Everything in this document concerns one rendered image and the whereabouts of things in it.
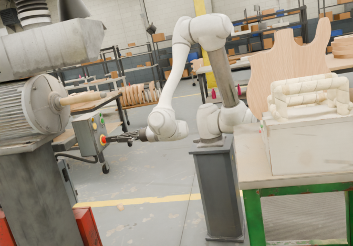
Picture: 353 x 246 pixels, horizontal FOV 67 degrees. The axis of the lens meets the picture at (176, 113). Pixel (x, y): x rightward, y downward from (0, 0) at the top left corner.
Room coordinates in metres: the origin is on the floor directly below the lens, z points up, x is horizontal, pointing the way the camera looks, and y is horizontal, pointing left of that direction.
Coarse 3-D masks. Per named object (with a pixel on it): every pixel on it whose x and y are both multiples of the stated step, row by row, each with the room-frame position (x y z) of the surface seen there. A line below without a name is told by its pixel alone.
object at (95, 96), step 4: (96, 92) 1.09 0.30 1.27; (100, 92) 1.08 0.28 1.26; (72, 96) 1.11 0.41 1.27; (76, 96) 1.10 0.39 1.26; (80, 96) 1.09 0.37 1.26; (84, 96) 1.08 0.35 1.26; (88, 96) 1.08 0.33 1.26; (92, 96) 1.07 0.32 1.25; (96, 96) 1.07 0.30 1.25; (60, 100) 1.11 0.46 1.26; (64, 100) 1.10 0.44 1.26; (68, 100) 1.10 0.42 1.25; (72, 100) 1.09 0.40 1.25; (76, 100) 1.09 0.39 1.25; (80, 100) 1.09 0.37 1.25; (84, 100) 1.08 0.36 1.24; (88, 100) 1.08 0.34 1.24; (92, 100) 1.08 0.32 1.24; (64, 104) 1.10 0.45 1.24; (68, 104) 1.10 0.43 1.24
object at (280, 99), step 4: (280, 92) 0.76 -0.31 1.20; (276, 96) 0.77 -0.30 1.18; (280, 96) 0.76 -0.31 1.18; (284, 96) 0.76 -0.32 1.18; (276, 100) 0.77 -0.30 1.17; (280, 100) 0.76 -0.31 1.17; (284, 100) 0.76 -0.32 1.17; (276, 104) 0.77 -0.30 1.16; (280, 104) 0.76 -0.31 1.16; (284, 104) 0.76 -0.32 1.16; (276, 108) 0.77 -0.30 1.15; (280, 108) 0.76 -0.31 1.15; (284, 108) 0.76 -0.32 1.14; (280, 112) 0.76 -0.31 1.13; (284, 112) 0.76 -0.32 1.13; (284, 116) 0.76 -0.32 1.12; (280, 120) 0.77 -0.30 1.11; (284, 120) 0.76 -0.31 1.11
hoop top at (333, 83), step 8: (320, 80) 0.74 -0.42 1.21; (328, 80) 0.73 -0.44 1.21; (336, 80) 0.73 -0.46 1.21; (344, 80) 0.72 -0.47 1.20; (280, 88) 0.76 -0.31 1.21; (288, 88) 0.76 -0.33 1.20; (296, 88) 0.75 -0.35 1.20; (304, 88) 0.75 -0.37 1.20; (312, 88) 0.74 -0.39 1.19; (320, 88) 0.74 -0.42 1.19; (328, 88) 0.73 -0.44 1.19
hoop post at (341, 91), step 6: (348, 84) 0.72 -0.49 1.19; (336, 90) 0.74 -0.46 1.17; (342, 90) 0.72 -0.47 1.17; (348, 90) 0.72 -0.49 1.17; (336, 96) 0.74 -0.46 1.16; (342, 96) 0.72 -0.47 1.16; (348, 96) 0.72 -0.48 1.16; (342, 102) 0.72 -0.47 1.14; (348, 102) 0.72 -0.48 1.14; (342, 108) 0.72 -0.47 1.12; (342, 114) 0.72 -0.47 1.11; (348, 114) 0.72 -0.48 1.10
